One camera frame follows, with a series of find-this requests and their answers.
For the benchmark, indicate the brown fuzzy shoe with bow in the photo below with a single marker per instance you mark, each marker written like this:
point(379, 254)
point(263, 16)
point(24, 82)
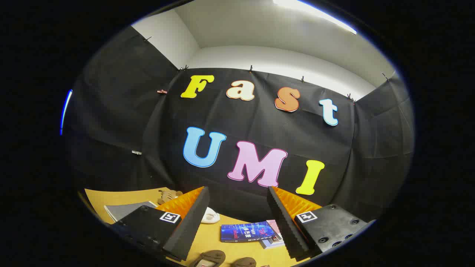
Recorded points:
point(213, 256)
point(244, 262)

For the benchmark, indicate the grey fabric storage box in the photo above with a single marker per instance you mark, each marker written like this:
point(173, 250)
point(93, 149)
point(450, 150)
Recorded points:
point(126, 210)

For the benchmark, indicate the blue book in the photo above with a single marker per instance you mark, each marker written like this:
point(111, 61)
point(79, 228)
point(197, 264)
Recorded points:
point(245, 232)

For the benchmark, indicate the brown striped plush toy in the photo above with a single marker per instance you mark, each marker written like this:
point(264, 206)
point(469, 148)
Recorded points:
point(167, 195)

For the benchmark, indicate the pink and white book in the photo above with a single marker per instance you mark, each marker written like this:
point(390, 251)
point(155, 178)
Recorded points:
point(274, 227)

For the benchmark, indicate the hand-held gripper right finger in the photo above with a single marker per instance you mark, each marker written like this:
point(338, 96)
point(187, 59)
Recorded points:
point(284, 226)

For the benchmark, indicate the white plush toy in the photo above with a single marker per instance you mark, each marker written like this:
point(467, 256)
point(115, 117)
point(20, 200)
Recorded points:
point(210, 217)

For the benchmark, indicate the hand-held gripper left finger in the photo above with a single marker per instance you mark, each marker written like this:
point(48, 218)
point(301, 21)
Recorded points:
point(187, 230)

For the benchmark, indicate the pale grey book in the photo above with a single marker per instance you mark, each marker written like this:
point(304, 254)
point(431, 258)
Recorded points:
point(272, 243)

